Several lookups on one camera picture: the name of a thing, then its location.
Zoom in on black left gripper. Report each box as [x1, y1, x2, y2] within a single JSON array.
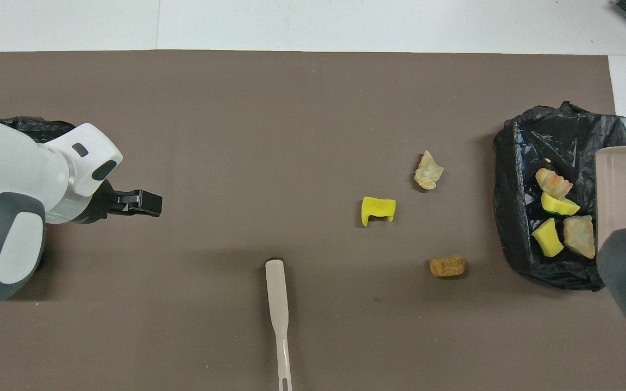
[[77, 179, 163, 224]]

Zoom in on yellow notched sponge piece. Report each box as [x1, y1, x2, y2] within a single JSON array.
[[361, 196, 397, 228]]

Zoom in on pale pointed foam chunk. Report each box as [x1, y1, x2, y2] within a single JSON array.
[[414, 150, 445, 191]]

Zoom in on brown foam chunk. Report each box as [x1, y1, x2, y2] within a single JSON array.
[[429, 255, 466, 278]]

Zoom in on yellow wedge sponge piece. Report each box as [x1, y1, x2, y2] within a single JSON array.
[[531, 217, 565, 258]]

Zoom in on pale rounded foam chunk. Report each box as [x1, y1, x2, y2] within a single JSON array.
[[535, 167, 574, 200]]

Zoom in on yellow curved sponge piece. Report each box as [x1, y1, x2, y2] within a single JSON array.
[[541, 191, 581, 216]]

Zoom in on pale angular foam chunk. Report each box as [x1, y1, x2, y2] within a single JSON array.
[[562, 215, 597, 259]]

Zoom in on black bag lined pink bin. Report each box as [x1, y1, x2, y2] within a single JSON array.
[[0, 116, 77, 144]]

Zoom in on brown table mat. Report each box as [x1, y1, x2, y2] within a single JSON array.
[[0, 50, 626, 391]]

